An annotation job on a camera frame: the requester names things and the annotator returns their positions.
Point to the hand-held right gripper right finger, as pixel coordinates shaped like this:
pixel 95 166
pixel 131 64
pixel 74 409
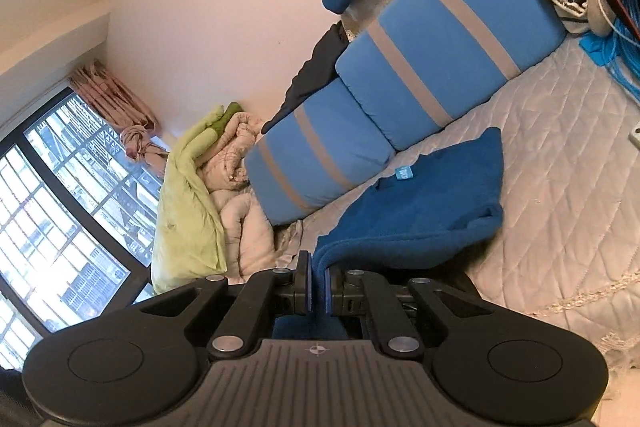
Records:
pixel 327 292

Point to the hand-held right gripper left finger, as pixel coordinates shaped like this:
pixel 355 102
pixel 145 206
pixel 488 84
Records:
pixel 309 282

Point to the blue fleece sweater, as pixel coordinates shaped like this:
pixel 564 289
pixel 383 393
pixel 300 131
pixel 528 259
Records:
pixel 425 207

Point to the white comforter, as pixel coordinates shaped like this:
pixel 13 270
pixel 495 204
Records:
pixel 245 227

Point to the blue striped pillow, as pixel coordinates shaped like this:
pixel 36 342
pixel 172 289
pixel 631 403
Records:
pixel 320 147
pixel 450 32

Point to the light green blanket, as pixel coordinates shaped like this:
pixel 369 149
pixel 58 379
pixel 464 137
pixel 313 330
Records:
pixel 185 217

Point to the dark cloth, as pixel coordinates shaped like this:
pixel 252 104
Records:
pixel 315 67

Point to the grey quilted bedspread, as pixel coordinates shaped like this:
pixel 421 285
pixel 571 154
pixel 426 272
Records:
pixel 560 207

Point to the pink curtain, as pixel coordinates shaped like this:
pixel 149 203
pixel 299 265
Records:
pixel 125 107

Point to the dark framed window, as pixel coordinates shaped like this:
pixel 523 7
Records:
pixel 60 207

